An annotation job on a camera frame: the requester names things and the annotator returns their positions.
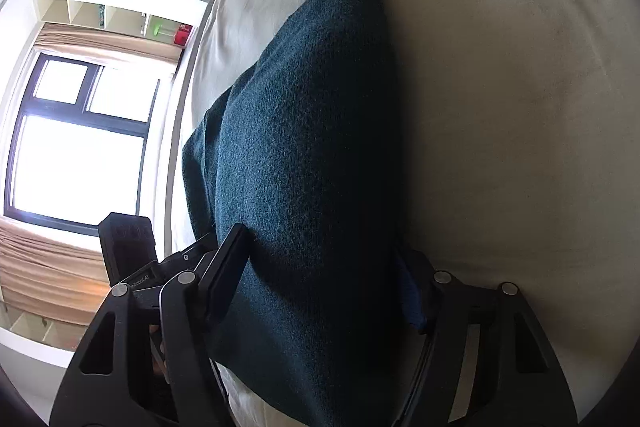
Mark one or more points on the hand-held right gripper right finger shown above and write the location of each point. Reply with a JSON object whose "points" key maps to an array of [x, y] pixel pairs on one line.
{"points": [[414, 297]]}

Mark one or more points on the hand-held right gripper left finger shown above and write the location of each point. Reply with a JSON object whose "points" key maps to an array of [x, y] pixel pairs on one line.
{"points": [[226, 267]]}

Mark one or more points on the dark teal knit sweater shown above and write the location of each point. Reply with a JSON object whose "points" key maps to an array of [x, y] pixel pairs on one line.
{"points": [[310, 157]]}

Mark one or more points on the beige curtain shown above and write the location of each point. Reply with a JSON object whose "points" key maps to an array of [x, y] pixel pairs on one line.
{"points": [[110, 44], [45, 267]]}

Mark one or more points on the black framed window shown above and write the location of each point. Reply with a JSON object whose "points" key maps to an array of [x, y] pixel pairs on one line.
{"points": [[75, 147]]}

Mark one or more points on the white open shelf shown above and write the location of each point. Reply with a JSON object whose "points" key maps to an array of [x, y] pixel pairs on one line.
{"points": [[90, 14], [35, 332]]}

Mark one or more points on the bed with beige cover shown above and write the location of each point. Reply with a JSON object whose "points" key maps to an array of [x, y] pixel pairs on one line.
{"points": [[500, 107]]}

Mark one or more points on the red box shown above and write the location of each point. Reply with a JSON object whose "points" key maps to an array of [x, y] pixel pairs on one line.
{"points": [[183, 34]]}

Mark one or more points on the green ornament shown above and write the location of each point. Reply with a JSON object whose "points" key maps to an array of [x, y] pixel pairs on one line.
{"points": [[159, 29]]}

